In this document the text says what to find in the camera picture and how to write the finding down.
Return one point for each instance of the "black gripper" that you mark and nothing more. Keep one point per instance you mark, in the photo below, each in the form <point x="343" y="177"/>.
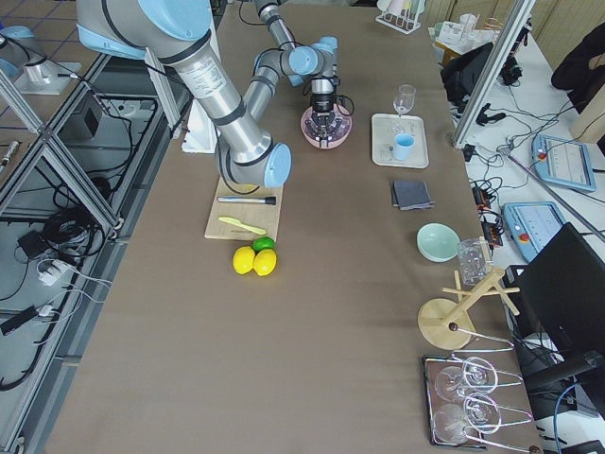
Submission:
<point x="322" y="105"/>

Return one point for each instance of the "silver metal ice scoop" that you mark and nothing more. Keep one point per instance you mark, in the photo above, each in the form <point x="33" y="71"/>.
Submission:
<point x="324" y="129"/>

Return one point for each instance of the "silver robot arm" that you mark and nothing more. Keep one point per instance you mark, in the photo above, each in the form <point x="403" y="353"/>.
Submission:
<point x="179" y="34"/>

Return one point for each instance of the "pink bowl of ice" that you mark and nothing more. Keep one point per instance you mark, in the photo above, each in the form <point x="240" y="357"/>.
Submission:
<point x="334" y="142"/>

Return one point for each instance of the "light blue cup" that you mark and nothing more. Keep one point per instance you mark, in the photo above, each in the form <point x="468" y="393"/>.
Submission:
<point x="403" y="144"/>

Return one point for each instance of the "wooden cup tree stand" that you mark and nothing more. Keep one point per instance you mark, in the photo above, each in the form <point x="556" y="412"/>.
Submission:
<point x="446" y="324"/>

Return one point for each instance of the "cream serving tray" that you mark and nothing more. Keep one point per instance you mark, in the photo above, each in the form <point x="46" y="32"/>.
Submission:
<point x="385" y="127"/>

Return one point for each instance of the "clear wine glass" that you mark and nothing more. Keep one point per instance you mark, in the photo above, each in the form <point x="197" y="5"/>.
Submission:
<point x="404" y="100"/>

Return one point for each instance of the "steel muddler black tip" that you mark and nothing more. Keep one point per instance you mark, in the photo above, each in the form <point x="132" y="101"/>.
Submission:
<point x="270" y="200"/>

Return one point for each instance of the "wooden cutting board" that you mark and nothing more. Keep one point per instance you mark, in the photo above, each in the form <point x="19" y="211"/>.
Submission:
<point x="259" y="215"/>

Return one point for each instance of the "grey folded cloth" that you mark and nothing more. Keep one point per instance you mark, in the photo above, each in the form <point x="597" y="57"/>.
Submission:
<point x="410" y="195"/>

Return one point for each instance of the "white dish rack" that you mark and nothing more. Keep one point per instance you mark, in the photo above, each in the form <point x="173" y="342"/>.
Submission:
<point x="400" y="15"/>

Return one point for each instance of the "green lime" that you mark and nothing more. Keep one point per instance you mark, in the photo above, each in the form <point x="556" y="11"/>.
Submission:
<point x="263" y="243"/>

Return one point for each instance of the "yellow lemon back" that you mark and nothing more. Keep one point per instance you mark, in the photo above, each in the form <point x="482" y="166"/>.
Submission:
<point x="265" y="262"/>

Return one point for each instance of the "yellow lemon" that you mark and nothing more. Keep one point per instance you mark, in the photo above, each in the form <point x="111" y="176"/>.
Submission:
<point x="265" y="262"/>
<point x="243" y="259"/>

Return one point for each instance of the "yellow lemon front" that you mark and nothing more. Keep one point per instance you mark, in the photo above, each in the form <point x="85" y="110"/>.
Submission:
<point x="243" y="259"/>

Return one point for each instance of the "green ceramic bowl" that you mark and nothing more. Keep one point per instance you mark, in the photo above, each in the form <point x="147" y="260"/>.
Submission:
<point x="437" y="242"/>

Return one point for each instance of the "clear glass mug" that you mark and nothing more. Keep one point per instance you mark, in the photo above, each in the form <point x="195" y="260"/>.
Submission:
<point x="474" y="260"/>

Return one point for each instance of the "teach pendant lower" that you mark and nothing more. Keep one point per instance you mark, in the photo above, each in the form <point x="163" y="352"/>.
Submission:
<point x="532" y="225"/>

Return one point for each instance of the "teach pendant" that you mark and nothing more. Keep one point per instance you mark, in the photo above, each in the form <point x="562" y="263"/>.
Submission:
<point x="563" y="162"/>
<point x="532" y="225"/>

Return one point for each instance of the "teach pendant upper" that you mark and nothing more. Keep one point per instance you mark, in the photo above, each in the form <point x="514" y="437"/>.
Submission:
<point x="563" y="162"/>

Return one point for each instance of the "black glass rack tray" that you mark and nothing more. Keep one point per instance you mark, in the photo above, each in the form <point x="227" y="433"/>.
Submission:
<point x="431" y="367"/>

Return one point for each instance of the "upside-down wine glass upper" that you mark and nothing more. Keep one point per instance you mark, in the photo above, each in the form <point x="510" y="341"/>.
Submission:
<point x="462" y="377"/>

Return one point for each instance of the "upside-down wine glass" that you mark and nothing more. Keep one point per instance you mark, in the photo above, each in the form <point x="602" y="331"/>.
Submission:
<point x="474" y="420"/>
<point x="462" y="377"/>

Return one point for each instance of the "black monitor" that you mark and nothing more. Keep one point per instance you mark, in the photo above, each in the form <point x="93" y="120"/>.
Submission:
<point x="564" y="287"/>

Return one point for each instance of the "upside-down wine glass lower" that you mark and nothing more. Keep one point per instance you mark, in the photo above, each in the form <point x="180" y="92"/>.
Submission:
<point x="474" y="420"/>

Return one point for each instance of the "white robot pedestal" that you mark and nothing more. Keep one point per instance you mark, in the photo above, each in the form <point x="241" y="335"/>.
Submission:
<point x="200" y="133"/>

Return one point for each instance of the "aluminium frame post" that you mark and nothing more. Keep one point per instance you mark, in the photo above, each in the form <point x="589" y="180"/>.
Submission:
<point x="517" y="18"/>

